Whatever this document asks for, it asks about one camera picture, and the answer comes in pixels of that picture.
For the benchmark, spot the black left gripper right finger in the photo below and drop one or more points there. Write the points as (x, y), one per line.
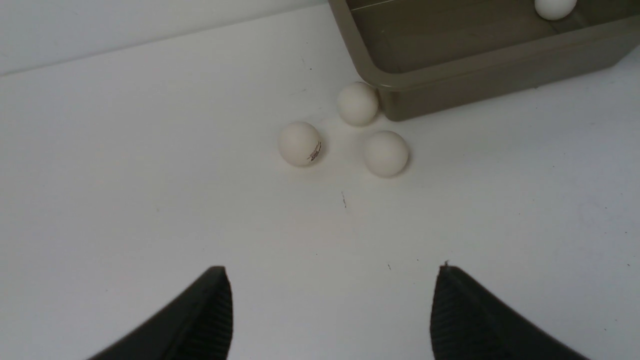
(467, 322)

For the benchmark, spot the white ball with logo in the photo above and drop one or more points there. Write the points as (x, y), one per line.
(299, 143)

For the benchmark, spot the tan plastic bin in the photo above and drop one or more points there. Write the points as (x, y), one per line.
(426, 56)

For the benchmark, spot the white ball beside bin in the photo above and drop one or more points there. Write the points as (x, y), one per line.
(357, 104)

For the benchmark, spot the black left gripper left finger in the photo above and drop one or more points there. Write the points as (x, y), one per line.
(197, 325)

